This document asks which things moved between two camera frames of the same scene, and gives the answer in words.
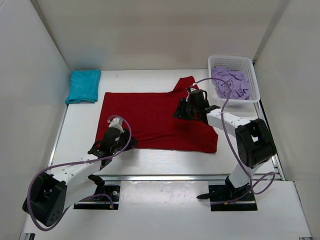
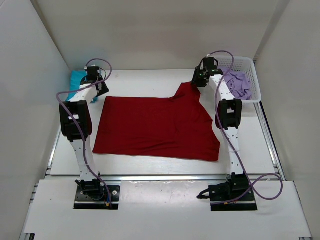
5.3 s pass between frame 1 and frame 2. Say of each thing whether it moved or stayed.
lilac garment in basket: stayed
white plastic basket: stayed
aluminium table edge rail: stayed
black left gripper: moved
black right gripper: moved
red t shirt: moved
